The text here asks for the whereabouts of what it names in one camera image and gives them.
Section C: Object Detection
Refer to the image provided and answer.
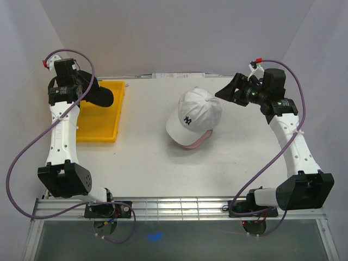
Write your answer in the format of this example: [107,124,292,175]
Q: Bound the aluminium rail frame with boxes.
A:
[23,198,339,260]

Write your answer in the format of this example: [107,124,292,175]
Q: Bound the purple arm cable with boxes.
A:
[221,58,308,237]
[5,48,136,244]

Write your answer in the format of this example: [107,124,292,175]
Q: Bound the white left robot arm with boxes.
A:
[38,55,115,218]

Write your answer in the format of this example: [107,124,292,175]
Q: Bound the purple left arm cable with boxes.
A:
[5,48,136,244]

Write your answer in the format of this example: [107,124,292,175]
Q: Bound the white paper label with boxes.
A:
[152,72,206,79]

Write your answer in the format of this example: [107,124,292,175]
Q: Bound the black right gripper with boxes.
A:
[214,73,268,107]

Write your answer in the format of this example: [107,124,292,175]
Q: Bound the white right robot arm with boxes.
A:
[215,69,334,216]

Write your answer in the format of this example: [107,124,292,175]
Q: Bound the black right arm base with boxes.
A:
[222,200,278,236]

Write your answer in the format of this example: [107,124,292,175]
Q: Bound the pink cap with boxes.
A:
[183,129,213,150]

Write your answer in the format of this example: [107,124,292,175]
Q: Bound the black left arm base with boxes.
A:
[84,201,133,235]

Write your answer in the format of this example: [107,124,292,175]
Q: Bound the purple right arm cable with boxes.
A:
[221,58,308,237]

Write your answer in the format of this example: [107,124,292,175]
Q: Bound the black cap white logo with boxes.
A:
[77,70,114,107]

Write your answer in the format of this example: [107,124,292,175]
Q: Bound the yellow plastic tray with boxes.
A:
[76,80,126,144]

